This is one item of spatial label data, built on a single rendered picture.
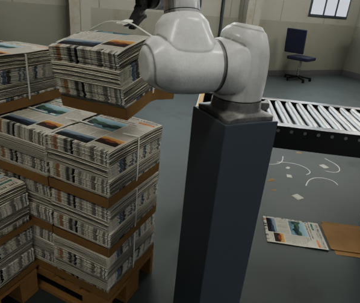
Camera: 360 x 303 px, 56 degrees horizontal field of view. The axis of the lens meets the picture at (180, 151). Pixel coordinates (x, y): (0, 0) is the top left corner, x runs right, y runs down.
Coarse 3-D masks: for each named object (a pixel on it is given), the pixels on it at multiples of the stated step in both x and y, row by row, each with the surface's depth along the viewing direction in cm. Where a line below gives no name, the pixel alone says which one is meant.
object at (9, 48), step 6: (0, 42) 161; (6, 42) 162; (12, 42) 164; (18, 42) 165; (0, 48) 146; (6, 48) 147; (12, 48) 148; (18, 48) 150; (24, 48) 151; (30, 48) 152; (36, 48) 152; (42, 48) 153; (48, 48) 154; (0, 54) 133; (6, 54) 134; (12, 54) 137; (18, 54) 139
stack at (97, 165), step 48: (0, 144) 138; (48, 144) 129; (96, 144) 120; (144, 144) 136; (48, 192) 136; (96, 192) 124; (144, 192) 148; (48, 240) 148; (96, 240) 133; (144, 240) 161; (48, 288) 161
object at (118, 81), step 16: (80, 32) 121; (64, 48) 109; (80, 48) 106; (96, 48) 105; (112, 48) 104; (128, 48) 105; (64, 64) 112; (80, 64) 109; (96, 64) 107; (112, 64) 103; (128, 64) 107; (64, 80) 116; (80, 80) 113; (96, 80) 109; (112, 80) 106; (128, 80) 109; (80, 96) 117; (96, 96) 113; (112, 96) 110; (128, 96) 110
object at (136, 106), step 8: (64, 96) 121; (144, 96) 119; (64, 104) 123; (72, 104) 121; (80, 104) 119; (88, 104) 117; (96, 104) 115; (136, 104) 115; (144, 104) 120; (96, 112) 118; (104, 112) 116; (112, 112) 114; (120, 112) 112; (128, 112) 112; (136, 112) 117
